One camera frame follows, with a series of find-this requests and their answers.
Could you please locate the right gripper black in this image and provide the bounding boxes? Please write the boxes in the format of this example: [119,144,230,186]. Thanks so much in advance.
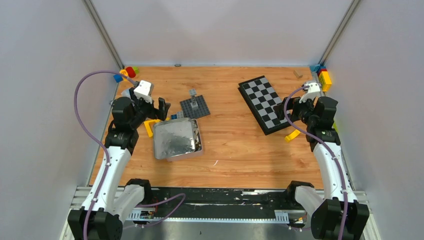
[272,92,316,126]

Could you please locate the folding chess board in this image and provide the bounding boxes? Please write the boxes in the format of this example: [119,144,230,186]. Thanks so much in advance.
[238,75,290,135]

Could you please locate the silver tin lid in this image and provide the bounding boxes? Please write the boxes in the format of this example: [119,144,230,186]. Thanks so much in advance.
[152,117,196,160]

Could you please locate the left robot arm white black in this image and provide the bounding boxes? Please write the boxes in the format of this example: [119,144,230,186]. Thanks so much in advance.
[67,88,171,240]

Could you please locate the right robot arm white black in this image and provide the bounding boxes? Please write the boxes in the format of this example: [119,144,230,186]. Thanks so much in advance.
[274,96,370,240]

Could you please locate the yellow plastic block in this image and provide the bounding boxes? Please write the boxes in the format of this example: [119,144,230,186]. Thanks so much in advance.
[284,129,301,143]

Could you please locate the grey lego baseplate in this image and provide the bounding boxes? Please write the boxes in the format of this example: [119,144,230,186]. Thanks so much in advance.
[180,88,211,119]

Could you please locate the small wooden block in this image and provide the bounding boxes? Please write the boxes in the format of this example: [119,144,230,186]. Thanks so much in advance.
[293,70,303,79]

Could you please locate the stacked coloured bricks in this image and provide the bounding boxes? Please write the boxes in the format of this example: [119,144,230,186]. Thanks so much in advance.
[309,64,333,92]

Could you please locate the coloured toy blocks cluster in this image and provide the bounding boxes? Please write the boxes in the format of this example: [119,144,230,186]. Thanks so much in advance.
[113,66,140,83]

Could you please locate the pink tin box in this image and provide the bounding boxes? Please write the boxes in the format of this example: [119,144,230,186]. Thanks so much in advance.
[166,119,204,162]

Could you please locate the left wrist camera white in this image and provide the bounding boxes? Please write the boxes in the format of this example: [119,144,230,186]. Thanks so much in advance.
[133,80,154,104]

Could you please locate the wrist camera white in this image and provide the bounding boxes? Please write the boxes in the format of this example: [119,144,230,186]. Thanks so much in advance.
[299,81,321,103]
[133,80,154,104]

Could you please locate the yellow plastic frame piece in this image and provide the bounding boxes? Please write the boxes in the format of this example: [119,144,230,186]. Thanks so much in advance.
[143,119,161,138]

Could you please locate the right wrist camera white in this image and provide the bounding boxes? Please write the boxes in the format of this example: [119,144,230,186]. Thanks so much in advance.
[299,81,321,103]

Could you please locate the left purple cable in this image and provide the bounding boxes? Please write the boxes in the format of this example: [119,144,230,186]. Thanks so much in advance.
[73,70,137,240]

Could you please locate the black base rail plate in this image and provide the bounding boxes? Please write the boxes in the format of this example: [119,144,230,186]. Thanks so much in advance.
[142,187,307,220]

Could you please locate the aluminium frame rail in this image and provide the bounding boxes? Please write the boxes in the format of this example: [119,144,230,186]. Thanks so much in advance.
[70,186,382,240]

